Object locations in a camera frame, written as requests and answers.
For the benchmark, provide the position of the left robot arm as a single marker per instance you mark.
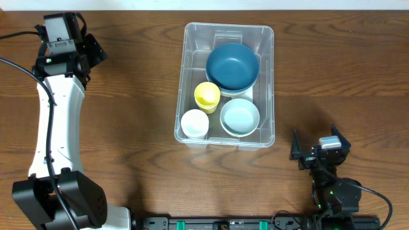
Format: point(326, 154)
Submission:
point(57, 194)

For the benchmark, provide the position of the cream cup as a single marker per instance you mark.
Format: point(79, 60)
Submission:
point(195, 124)

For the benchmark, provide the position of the white label in container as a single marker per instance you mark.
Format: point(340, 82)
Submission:
point(248, 95)

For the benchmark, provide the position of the yellow cup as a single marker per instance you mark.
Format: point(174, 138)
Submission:
point(207, 94)
point(208, 109)

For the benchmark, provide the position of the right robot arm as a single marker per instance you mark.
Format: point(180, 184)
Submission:
point(337, 198)

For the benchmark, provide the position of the blue bowl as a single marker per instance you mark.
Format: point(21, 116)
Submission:
point(233, 83)
point(232, 58)

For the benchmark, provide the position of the yellow bowl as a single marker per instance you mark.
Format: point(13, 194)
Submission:
point(236, 133)

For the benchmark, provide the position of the cream bowl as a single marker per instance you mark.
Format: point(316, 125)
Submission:
point(233, 94)

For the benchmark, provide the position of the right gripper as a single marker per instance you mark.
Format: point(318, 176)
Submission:
point(295, 153)

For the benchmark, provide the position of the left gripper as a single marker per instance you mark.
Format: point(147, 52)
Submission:
point(96, 52)

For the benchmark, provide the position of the clear plastic container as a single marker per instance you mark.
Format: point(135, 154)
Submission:
point(199, 40)

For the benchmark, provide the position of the grey bowl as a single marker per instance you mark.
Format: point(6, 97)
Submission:
point(239, 114)

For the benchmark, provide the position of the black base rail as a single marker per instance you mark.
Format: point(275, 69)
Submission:
point(279, 222)

